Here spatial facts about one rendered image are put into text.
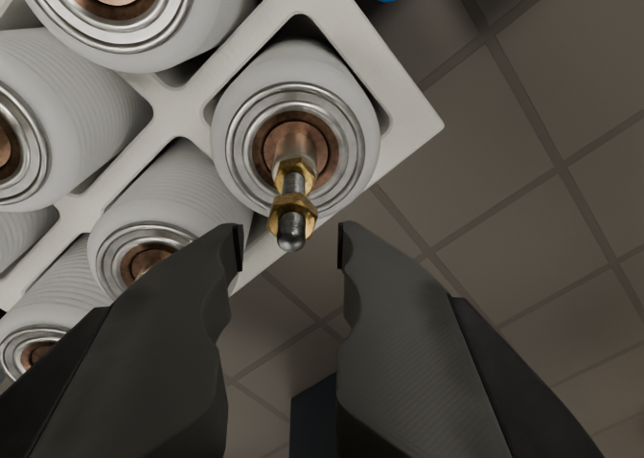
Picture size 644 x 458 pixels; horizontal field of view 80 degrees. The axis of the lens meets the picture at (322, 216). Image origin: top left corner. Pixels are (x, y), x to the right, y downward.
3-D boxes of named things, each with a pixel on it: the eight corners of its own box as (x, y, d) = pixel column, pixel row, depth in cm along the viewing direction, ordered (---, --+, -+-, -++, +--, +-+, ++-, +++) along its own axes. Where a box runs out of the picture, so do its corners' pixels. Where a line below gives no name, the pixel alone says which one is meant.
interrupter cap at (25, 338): (57, 305, 26) (51, 311, 25) (136, 370, 29) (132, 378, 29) (-21, 348, 27) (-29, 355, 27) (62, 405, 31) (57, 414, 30)
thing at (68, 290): (150, 180, 41) (53, 290, 25) (207, 245, 45) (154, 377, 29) (83, 220, 43) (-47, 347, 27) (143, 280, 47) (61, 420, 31)
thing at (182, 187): (149, 148, 39) (45, 246, 23) (230, 104, 37) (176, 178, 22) (204, 221, 43) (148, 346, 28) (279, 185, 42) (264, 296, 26)
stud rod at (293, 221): (287, 173, 20) (280, 256, 13) (283, 156, 20) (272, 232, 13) (307, 170, 20) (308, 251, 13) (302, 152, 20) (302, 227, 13)
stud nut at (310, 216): (273, 236, 16) (271, 246, 15) (262, 197, 15) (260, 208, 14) (321, 226, 15) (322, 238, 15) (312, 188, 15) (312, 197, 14)
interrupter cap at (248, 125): (214, 191, 22) (211, 196, 22) (244, 58, 19) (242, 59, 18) (336, 225, 24) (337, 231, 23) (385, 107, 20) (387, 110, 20)
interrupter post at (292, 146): (268, 164, 22) (264, 189, 19) (281, 124, 21) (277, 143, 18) (310, 176, 22) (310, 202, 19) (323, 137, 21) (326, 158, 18)
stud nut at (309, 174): (278, 194, 19) (277, 202, 18) (269, 162, 18) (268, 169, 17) (318, 187, 19) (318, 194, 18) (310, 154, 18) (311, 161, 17)
